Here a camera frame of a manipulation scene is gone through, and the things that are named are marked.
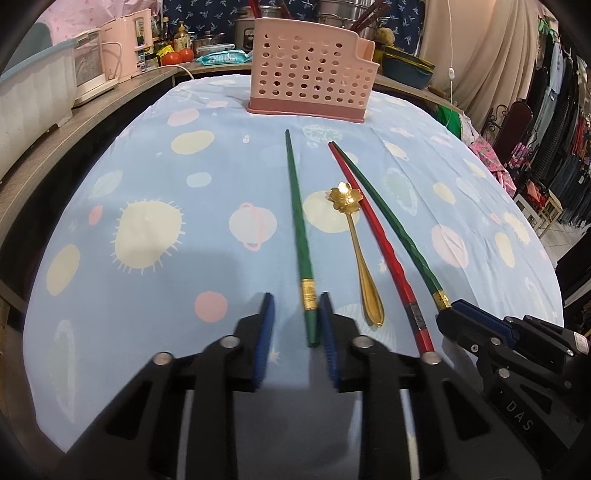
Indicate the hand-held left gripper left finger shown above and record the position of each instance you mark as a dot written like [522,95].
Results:
[263,341]

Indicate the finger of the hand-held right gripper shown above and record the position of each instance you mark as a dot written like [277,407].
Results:
[485,321]
[464,334]

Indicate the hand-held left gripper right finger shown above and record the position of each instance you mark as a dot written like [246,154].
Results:
[328,341]

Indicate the green chopstick gold band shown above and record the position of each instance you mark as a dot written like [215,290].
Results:
[401,227]
[298,221]

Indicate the gold flower spoon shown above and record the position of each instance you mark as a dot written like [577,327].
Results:
[346,196]

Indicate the pink perforated utensil holder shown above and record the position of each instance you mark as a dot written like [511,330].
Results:
[300,69]

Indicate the white stool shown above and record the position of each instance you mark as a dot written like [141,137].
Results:
[540,207]

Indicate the pink floral garment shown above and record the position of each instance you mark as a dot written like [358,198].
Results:
[489,157]

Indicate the dark wooden chair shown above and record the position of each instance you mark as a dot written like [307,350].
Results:
[519,120]

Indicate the green cloth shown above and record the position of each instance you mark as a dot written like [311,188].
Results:
[450,117]

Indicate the blue planet print tablecloth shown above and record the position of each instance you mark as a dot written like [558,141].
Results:
[161,161]

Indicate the rack of hanging clothes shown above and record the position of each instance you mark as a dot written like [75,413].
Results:
[568,129]

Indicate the dark blue bowl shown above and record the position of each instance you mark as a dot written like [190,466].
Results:
[406,74]

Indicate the beige curtain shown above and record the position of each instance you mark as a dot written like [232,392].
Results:
[485,46]

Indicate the yellow-green dish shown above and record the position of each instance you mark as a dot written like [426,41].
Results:
[408,55]

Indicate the teal wet wipes pack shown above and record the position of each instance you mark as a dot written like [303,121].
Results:
[224,57]

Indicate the red tomato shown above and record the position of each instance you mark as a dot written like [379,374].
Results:
[171,58]
[186,55]

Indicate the brown lumpy object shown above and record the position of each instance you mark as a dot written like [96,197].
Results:
[384,36]

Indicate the small lidded pot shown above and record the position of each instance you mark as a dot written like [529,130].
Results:
[210,44]

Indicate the steel rice cooker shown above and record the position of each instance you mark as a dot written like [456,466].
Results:
[244,34]

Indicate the yellow label bottle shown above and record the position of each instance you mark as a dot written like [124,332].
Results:
[183,39]

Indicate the dark bottle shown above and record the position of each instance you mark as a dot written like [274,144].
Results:
[165,32]

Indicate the white toaster oven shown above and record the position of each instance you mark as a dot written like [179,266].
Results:
[90,64]

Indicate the pink kitchen appliance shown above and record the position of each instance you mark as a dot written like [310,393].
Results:
[122,46]

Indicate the steel steamer pot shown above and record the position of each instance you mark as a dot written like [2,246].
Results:
[337,11]

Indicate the navy floral cloth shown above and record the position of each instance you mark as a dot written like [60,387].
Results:
[207,14]

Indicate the white plastic bin blue rim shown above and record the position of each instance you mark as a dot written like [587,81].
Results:
[32,101]

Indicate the pink printed cloth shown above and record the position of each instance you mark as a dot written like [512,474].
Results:
[92,9]

